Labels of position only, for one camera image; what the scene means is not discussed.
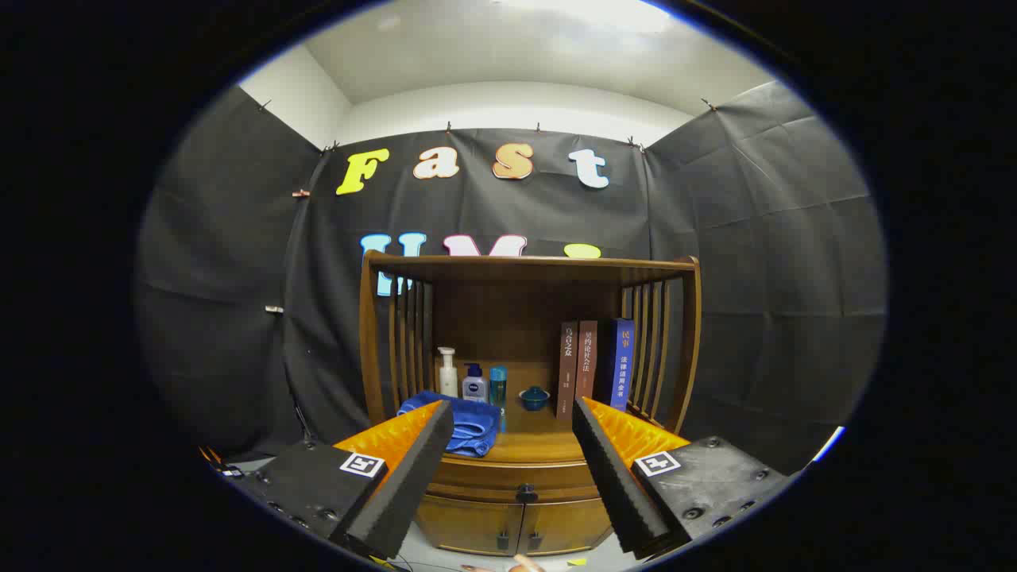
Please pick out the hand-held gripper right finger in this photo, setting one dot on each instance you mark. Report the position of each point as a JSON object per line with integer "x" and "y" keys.
{"x": 608, "y": 485}

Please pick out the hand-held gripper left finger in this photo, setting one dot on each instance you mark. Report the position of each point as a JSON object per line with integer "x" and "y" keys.
{"x": 413, "y": 485}

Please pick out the wooden drawer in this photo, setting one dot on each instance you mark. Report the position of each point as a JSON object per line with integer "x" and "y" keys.
{"x": 477, "y": 483}

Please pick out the wooden cabinet door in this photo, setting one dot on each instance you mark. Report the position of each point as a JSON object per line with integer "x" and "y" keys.
{"x": 469, "y": 524}
{"x": 564, "y": 524}

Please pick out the wooden countertop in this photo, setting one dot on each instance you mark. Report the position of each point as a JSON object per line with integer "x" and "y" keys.
{"x": 540, "y": 441}

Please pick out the wooden cabinet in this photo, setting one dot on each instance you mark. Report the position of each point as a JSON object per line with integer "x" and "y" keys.
{"x": 508, "y": 310}

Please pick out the folded blue towel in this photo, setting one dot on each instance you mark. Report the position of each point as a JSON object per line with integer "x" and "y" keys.
{"x": 473, "y": 425}

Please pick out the white pump bottle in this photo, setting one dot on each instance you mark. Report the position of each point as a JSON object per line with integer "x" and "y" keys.
{"x": 448, "y": 381}

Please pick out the dark blue lidded teacup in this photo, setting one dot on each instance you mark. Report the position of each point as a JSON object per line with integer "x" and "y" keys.
{"x": 534, "y": 400}

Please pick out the white lotion bottle blue cap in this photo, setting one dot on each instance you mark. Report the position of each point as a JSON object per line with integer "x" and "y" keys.
{"x": 475, "y": 388}

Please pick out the dark brown book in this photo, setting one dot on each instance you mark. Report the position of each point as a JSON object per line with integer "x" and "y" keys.
{"x": 566, "y": 373}

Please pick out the blue book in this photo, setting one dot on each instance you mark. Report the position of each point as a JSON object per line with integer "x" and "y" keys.
{"x": 622, "y": 365}

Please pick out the teal transparent bottle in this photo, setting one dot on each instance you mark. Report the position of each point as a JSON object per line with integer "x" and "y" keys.
{"x": 498, "y": 389}

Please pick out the light brown book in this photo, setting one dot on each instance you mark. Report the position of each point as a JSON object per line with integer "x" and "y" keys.
{"x": 586, "y": 357}

